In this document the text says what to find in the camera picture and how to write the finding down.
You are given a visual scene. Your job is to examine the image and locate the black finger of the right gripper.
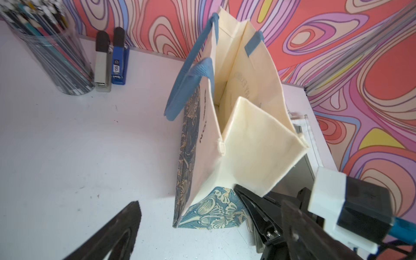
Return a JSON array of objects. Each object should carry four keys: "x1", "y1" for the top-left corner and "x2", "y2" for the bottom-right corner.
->
[{"x1": 234, "y1": 185, "x2": 289, "y2": 245}]

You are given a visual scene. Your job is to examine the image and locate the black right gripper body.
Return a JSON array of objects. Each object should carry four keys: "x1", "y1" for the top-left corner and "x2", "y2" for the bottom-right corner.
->
[{"x1": 261, "y1": 187, "x2": 324, "y2": 260}]

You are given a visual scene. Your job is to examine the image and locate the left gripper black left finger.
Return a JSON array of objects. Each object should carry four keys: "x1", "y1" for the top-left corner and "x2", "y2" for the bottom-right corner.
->
[{"x1": 66, "y1": 201, "x2": 142, "y2": 260}]

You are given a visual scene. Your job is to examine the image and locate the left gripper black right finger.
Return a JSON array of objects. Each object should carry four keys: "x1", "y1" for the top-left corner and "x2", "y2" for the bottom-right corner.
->
[{"x1": 282, "y1": 201, "x2": 360, "y2": 260}]

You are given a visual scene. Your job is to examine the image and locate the cream bag with blue handles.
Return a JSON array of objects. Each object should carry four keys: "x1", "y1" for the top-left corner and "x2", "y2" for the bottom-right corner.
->
[{"x1": 164, "y1": 8, "x2": 309, "y2": 230}]

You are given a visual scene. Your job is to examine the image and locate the green canvas bag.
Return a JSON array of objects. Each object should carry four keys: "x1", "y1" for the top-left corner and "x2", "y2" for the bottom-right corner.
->
[{"x1": 272, "y1": 154, "x2": 319, "y2": 197}]

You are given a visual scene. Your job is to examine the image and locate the cream bag with yellow handles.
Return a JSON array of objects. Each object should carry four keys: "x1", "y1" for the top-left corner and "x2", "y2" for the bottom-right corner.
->
[{"x1": 290, "y1": 114, "x2": 323, "y2": 174}]

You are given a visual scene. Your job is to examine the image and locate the blue box behind bag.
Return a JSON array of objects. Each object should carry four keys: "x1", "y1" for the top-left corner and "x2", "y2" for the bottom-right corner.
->
[{"x1": 111, "y1": 27, "x2": 130, "y2": 85}]

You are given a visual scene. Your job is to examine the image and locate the grey stapler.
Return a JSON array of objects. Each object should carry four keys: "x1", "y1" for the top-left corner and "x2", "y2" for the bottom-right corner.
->
[{"x1": 94, "y1": 30, "x2": 111, "y2": 93}]

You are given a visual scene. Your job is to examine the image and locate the clear cup of pencils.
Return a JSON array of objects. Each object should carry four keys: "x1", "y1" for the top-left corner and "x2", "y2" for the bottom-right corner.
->
[{"x1": 1, "y1": 1, "x2": 94, "y2": 96}]

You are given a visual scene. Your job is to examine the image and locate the aluminium frame rail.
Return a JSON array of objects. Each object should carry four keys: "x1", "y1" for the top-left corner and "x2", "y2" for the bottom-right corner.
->
[{"x1": 304, "y1": 1, "x2": 416, "y2": 95}]

